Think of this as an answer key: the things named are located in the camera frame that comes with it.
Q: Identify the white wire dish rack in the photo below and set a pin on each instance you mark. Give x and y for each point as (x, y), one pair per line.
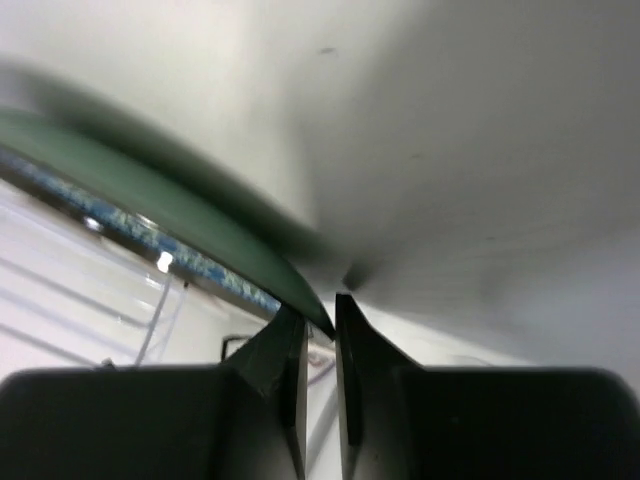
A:
(69, 300)

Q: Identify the green blue floral plate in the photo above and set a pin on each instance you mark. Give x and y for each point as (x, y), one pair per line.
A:
(144, 203)

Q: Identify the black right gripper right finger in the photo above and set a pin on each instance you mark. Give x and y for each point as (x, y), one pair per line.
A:
(379, 419)

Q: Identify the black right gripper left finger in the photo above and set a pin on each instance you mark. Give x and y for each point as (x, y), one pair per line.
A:
(274, 362)

